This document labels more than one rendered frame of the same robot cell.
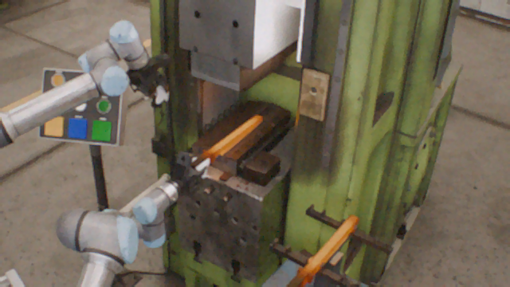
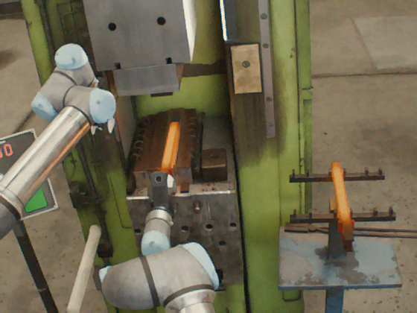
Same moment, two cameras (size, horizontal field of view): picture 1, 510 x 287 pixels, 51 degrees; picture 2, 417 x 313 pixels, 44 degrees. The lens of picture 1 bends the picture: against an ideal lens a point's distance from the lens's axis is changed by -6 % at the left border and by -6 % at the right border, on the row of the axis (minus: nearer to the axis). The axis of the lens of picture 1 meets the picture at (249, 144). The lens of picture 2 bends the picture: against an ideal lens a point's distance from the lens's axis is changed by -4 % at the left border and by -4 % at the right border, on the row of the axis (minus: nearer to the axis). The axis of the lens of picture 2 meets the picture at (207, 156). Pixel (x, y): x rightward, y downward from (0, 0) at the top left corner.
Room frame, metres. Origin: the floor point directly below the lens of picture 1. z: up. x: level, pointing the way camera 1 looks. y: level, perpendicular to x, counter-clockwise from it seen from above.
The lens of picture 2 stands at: (0.22, 0.63, 1.98)
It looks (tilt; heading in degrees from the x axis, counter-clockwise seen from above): 32 degrees down; 336
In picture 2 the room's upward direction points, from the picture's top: 7 degrees counter-clockwise
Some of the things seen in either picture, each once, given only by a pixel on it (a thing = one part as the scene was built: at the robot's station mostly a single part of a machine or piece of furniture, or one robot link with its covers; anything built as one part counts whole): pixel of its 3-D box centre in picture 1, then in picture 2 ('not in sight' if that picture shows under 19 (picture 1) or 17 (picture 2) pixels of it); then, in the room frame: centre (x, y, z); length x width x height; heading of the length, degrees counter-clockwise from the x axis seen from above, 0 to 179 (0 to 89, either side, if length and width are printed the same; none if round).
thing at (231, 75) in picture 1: (247, 50); (153, 55); (1.89, 0.03, 1.32); 0.42 x 0.20 x 0.10; 150
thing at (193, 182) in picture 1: (181, 183); (161, 208); (1.49, 0.22, 0.99); 0.12 x 0.08 x 0.09; 150
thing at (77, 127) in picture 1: (78, 128); not in sight; (1.78, 0.67, 1.01); 0.07 x 0.05 x 0.07; 85
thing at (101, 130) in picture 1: (102, 131); (33, 198); (1.78, 0.57, 1.01); 0.07 x 0.05 x 0.07; 85
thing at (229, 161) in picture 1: (243, 132); (167, 144); (1.89, 0.03, 0.96); 0.42 x 0.20 x 0.09; 150
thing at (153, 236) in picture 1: (148, 229); not in sight; (1.36, 0.32, 0.90); 0.11 x 0.08 x 0.11; 80
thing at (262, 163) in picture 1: (263, 168); (214, 165); (1.67, -0.05, 0.95); 0.12 x 0.08 x 0.06; 150
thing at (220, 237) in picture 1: (253, 189); (191, 197); (1.87, -0.03, 0.69); 0.56 x 0.38 x 0.45; 150
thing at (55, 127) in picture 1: (54, 126); not in sight; (1.79, 0.77, 1.01); 0.07 x 0.05 x 0.07; 85
